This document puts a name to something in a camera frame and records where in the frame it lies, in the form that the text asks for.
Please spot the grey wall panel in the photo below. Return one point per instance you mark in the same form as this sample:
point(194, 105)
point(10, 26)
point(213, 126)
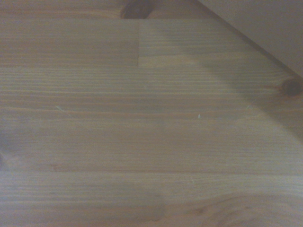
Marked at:
point(274, 19)

